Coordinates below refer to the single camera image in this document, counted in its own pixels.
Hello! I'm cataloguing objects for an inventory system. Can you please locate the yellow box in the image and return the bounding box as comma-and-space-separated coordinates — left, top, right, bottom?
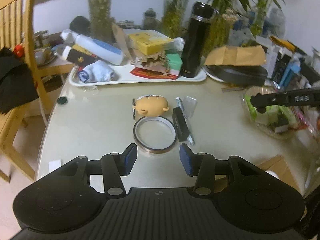
128, 30, 176, 55

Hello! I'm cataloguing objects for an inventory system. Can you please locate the white round plate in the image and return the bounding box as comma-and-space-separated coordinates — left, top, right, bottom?
202, 66, 226, 83

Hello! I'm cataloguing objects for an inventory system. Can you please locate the small red item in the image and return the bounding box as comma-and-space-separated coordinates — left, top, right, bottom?
12, 43, 26, 56

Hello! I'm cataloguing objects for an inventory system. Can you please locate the white lotion bottle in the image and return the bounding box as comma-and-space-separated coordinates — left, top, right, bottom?
61, 30, 125, 66

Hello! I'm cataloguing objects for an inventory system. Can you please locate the wooden chair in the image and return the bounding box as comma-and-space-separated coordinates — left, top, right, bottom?
0, 0, 51, 181

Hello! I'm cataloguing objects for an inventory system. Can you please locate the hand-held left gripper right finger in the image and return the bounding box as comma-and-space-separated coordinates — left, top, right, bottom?
179, 143, 265, 197

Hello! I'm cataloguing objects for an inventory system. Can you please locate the brown paper envelope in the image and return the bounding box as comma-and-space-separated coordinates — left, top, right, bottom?
204, 45, 267, 67

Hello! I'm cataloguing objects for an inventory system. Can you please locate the white plastic tray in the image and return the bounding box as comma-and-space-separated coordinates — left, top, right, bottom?
68, 63, 208, 88

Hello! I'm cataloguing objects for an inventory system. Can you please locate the small white card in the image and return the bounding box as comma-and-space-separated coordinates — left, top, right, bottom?
48, 159, 62, 173

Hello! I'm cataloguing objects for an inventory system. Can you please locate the glass vase with plant stems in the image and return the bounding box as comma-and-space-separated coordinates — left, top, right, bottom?
250, 0, 270, 38
86, 0, 118, 43
162, 0, 192, 39
207, 5, 238, 56

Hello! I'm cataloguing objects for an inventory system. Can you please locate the black and white small carton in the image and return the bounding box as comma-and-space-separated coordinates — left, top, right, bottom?
275, 115, 291, 133

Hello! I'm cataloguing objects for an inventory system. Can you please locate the red packet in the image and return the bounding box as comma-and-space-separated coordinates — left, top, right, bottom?
130, 67, 179, 81

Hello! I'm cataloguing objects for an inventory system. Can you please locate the low wooden side table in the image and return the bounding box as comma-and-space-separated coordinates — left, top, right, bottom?
32, 30, 76, 81

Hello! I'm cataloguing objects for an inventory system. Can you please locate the row of upright cartons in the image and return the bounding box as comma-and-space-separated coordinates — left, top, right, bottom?
264, 36, 320, 91

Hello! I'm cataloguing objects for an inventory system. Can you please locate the white green wet wipes pack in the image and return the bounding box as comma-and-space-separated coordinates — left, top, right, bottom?
278, 105, 298, 128
257, 105, 279, 126
246, 95, 263, 121

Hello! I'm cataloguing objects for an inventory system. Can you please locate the brown crinkled paper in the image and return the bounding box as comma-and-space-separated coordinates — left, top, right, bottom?
131, 51, 171, 68

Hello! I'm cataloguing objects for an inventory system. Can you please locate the small black box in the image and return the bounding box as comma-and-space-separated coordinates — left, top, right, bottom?
172, 107, 191, 142

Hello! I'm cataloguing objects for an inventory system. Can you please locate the brown cardboard box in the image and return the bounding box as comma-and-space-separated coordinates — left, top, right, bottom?
256, 155, 304, 196

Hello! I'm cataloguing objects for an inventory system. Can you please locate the black flat case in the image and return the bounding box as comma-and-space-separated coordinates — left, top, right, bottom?
206, 65, 269, 86

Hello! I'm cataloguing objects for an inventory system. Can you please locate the metal bowl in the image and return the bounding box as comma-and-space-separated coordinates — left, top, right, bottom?
33, 47, 57, 66

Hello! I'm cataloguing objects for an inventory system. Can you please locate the yellow utility knife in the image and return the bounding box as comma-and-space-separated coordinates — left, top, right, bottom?
270, 35, 297, 53

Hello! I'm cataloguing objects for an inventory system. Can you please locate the green box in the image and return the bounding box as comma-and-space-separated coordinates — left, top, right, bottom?
165, 52, 183, 77

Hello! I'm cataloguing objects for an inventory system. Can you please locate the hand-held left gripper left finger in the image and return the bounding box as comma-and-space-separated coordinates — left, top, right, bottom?
56, 143, 138, 197

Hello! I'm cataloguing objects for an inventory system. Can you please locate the brown paper sheet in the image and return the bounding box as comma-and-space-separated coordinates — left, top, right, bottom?
111, 22, 133, 61

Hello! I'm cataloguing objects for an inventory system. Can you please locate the black fuzzy item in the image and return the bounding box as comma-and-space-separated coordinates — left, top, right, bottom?
69, 15, 91, 31

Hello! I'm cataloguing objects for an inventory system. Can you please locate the dark box with gold emblem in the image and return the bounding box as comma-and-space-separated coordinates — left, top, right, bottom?
62, 45, 97, 66

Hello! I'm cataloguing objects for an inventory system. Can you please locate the blue and white sock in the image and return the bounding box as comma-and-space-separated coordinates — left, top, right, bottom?
77, 60, 118, 84

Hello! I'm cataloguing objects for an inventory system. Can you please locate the yellow animal toy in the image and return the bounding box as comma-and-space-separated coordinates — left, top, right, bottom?
131, 94, 170, 119

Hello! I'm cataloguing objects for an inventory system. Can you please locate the clear plastic case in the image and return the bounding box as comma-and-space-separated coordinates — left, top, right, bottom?
183, 96, 197, 119

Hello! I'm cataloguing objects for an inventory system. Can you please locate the amber tape ring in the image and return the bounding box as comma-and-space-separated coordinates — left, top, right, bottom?
133, 116, 177, 153

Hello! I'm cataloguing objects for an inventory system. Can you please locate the glass jar with dark lid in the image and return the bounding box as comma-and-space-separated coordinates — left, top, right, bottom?
142, 8, 158, 29

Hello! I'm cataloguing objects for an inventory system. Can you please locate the silver pen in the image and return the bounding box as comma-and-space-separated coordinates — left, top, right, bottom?
175, 97, 195, 145

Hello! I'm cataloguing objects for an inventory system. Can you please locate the black cloth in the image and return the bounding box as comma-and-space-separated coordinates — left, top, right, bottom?
0, 47, 39, 114

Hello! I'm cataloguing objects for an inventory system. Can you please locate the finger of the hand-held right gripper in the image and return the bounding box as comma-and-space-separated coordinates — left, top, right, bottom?
250, 92, 277, 113

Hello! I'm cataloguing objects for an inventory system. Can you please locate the black thermos bottle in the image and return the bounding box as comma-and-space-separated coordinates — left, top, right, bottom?
179, 1, 220, 79

